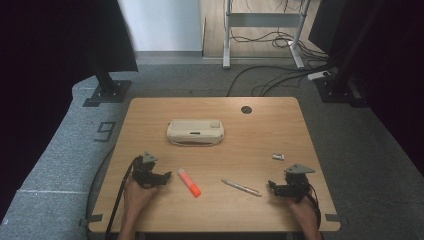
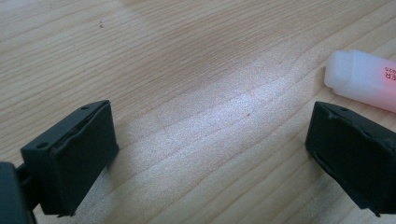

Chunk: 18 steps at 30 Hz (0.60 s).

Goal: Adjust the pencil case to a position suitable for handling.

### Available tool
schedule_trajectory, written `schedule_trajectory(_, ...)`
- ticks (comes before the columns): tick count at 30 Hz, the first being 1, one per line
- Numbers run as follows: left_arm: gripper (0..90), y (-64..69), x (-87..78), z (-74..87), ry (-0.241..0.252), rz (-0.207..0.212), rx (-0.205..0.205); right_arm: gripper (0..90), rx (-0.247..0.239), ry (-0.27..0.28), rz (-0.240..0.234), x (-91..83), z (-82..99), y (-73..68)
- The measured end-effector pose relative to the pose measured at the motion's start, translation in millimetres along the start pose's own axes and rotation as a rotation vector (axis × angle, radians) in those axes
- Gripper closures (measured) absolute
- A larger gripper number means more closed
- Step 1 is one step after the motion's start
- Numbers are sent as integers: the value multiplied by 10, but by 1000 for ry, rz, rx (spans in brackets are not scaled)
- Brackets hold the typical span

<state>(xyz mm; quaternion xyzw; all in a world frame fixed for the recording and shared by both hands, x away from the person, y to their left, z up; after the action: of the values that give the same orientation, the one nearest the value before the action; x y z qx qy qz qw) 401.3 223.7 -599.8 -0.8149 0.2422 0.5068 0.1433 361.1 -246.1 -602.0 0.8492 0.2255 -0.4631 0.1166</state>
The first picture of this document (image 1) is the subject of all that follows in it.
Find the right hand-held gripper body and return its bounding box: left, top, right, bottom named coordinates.
left=283, top=163, right=316, bottom=203

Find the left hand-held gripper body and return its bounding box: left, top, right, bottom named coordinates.
left=132, top=151, right=160, bottom=190

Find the orange highlighter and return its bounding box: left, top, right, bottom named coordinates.
left=177, top=168, right=203, bottom=199

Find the silver pen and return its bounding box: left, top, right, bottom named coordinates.
left=221, top=178, right=263, bottom=198

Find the beige pencil case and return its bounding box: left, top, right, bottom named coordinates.
left=166, top=119, right=225, bottom=148

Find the person's left hand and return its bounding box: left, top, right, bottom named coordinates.
left=123, top=175, right=161, bottom=216

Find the person's right hand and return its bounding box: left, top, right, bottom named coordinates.
left=288, top=194, right=320, bottom=225

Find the black floor stand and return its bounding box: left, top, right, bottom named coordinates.
left=313, top=49, right=369, bottom=108
left=82, top=49, right=133, bottom=108

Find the white power strip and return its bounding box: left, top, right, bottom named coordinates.
left=306, top=70, right=332, bottom=82

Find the black curtain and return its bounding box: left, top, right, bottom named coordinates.
left=0, top=0, right=139, bottom=223
left=308, top=0, right=424, bottom=178

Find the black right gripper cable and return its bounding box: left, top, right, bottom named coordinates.
left=306, top=182, right=323, bottom=232

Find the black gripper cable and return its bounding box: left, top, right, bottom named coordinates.
left=104, top=155, right=141, bottom=240
left=306, top=182, right=323, bottom=232

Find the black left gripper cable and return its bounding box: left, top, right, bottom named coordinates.
left=104, top=155, right=141, bottom=240

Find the bundle of black floor cables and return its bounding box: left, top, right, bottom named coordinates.
left=225, top=0, right=338, bottom=98

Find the grey metal desk frame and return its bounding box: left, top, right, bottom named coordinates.
left=222, top=0, right=313, bottom=70

